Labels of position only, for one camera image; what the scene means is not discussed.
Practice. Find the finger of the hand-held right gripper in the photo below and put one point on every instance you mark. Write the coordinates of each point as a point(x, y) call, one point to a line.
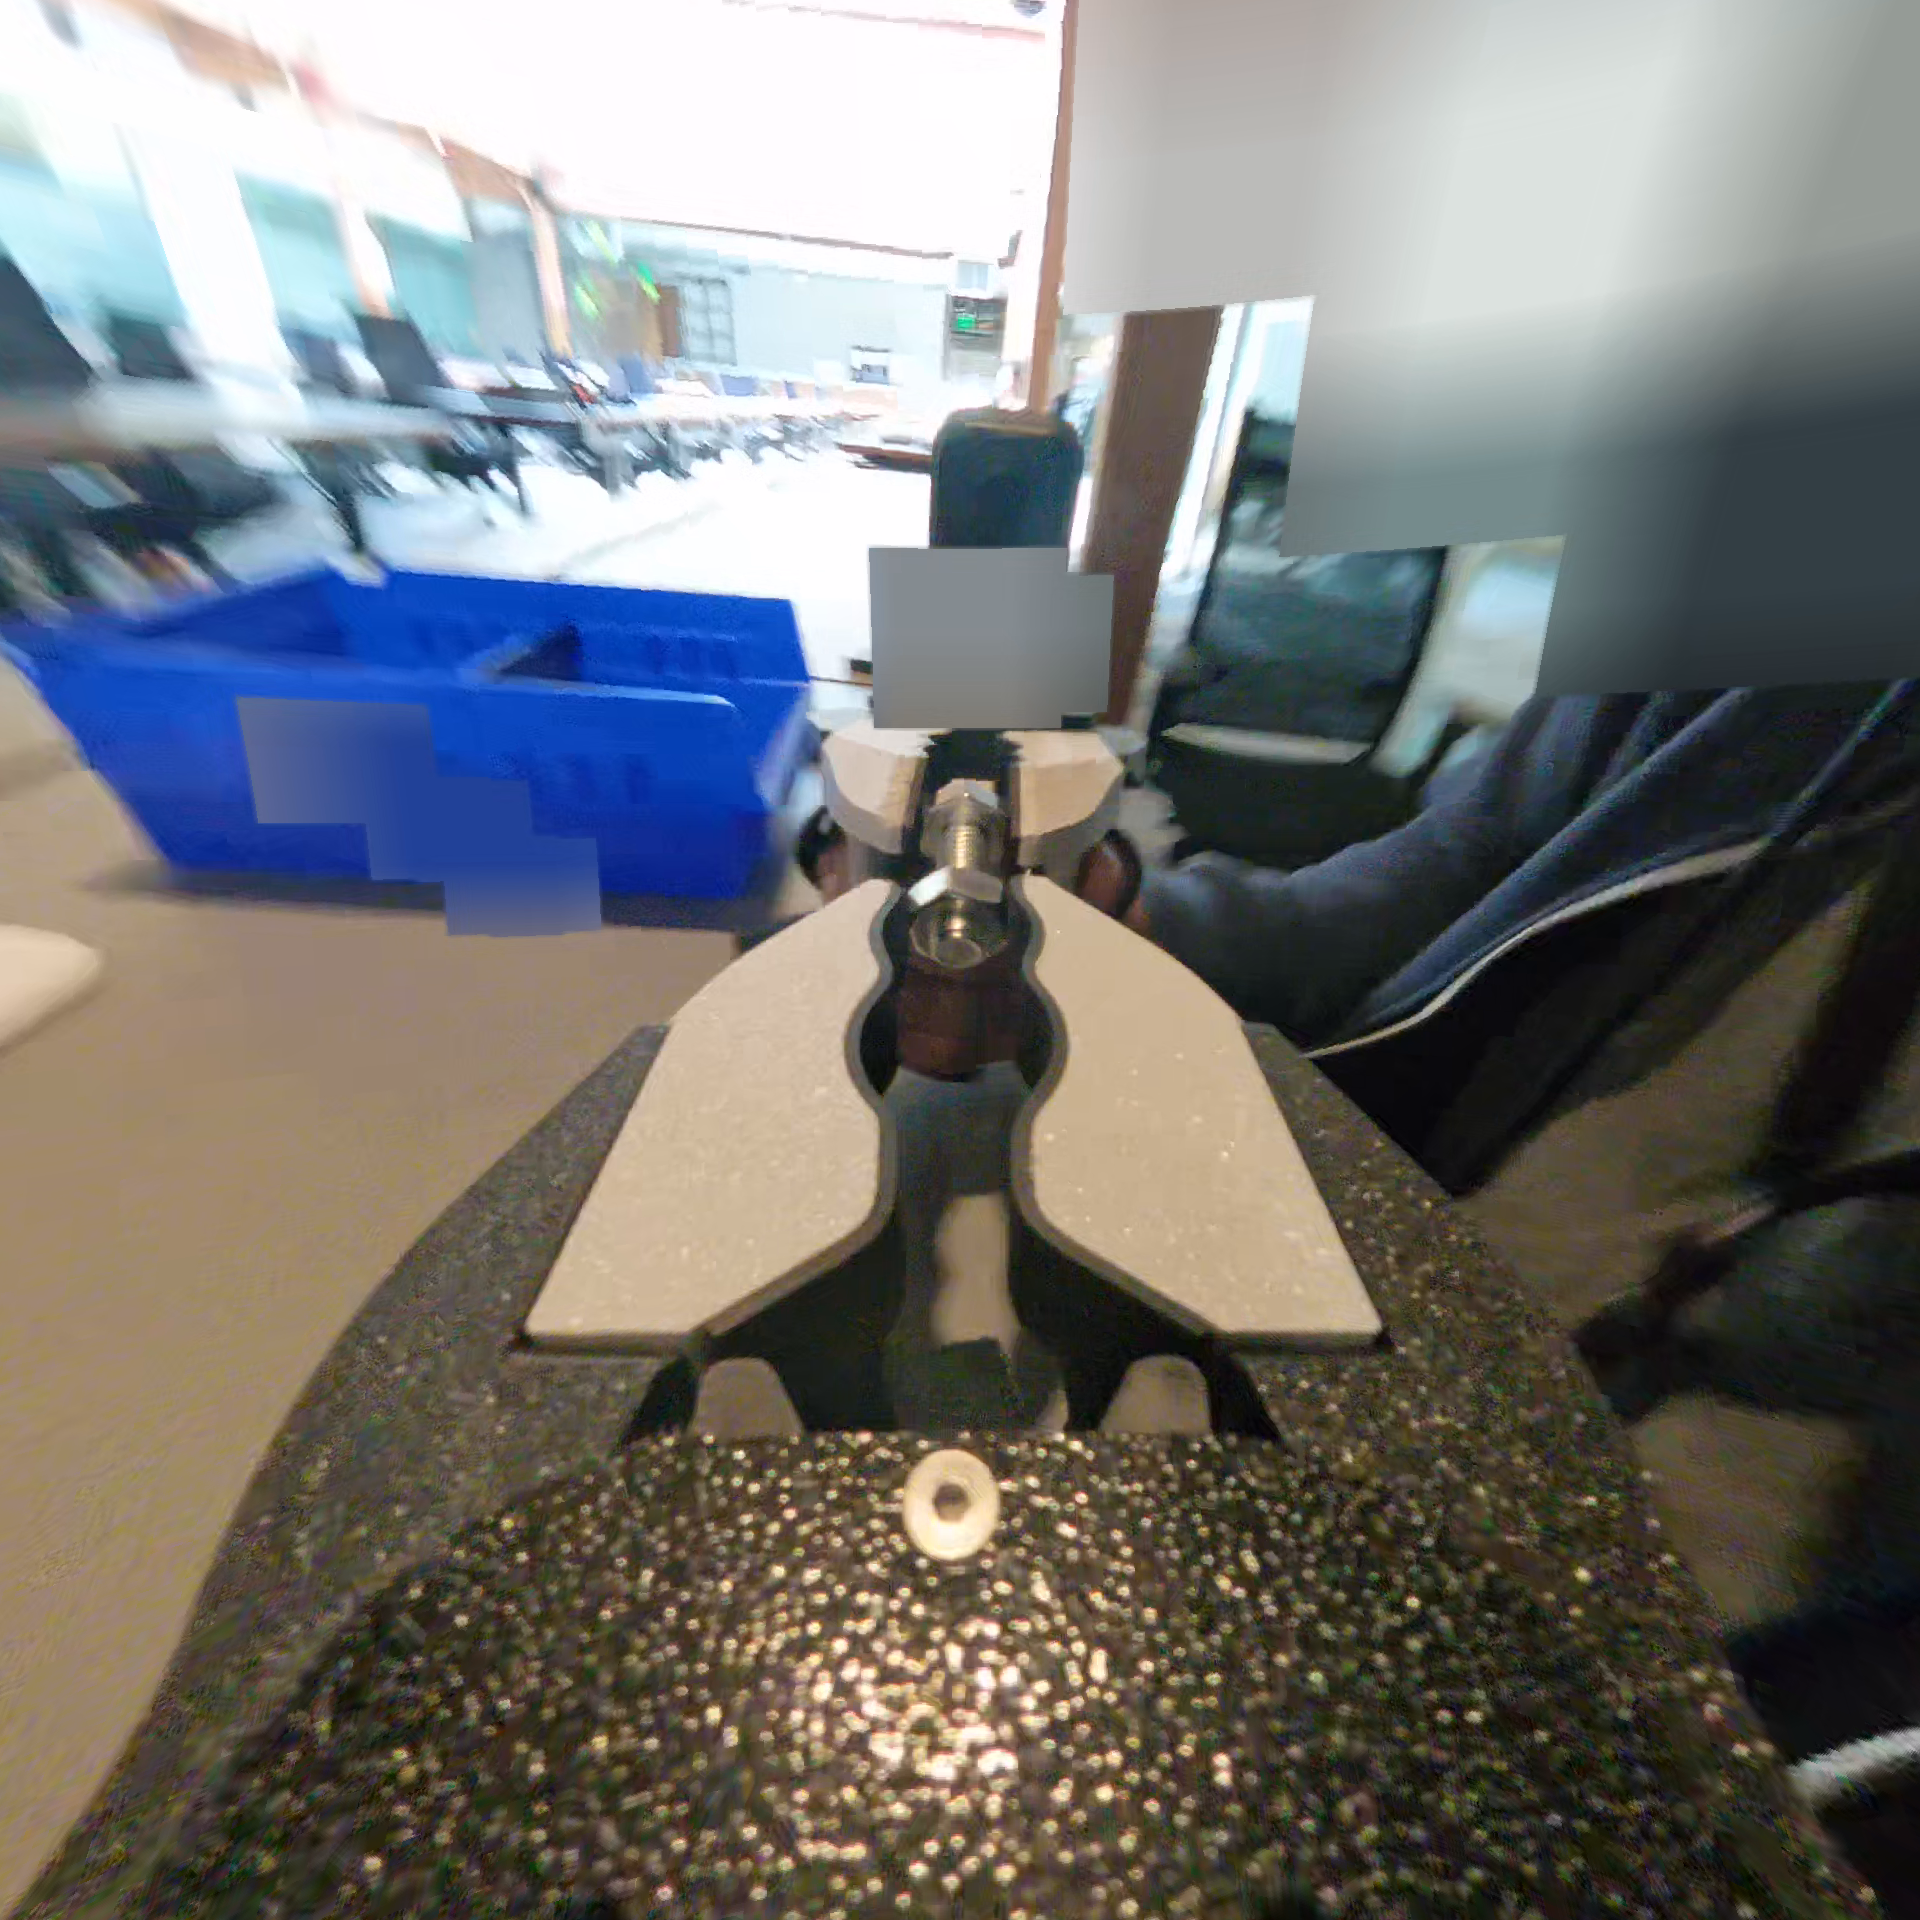
point(1073, 789)
point(870, 796)

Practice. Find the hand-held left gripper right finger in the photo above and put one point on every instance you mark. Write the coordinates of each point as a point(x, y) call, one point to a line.
point(1187, 1155)

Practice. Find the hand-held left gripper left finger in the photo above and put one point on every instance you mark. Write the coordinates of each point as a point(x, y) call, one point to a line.
point(719, 1138)

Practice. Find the silver hex nut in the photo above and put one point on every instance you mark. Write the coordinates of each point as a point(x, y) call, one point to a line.
point(955, 887)

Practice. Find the silver hex bolt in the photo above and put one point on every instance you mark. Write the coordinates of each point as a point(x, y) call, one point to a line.
point(959, 936)

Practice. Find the person's right hand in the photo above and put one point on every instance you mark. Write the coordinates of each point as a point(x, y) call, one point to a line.
point(959, 1036)

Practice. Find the blue plastic bin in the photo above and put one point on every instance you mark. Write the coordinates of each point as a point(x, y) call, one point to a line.
point(690, 751)

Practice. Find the person's navy zip jacket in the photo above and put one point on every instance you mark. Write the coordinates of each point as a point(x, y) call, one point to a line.
point(1574, 1050)

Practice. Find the pale printed poster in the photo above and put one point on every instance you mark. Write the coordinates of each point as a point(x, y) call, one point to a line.
point(1501, 630)

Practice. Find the row of office desks and chairs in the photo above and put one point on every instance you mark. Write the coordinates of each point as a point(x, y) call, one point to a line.
point(451, 388)

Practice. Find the white rounded flat pad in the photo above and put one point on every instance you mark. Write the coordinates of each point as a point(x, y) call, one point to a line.
point(40, 974)

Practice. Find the wide brown wooden post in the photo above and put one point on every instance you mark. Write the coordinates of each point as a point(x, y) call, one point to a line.
point(1155, 450)

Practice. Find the green lit wall sign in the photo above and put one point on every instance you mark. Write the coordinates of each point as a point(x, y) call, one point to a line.
point(975, 316)

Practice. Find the thin brown wooden post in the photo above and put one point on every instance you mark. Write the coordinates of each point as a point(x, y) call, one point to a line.
point(1053, 225)

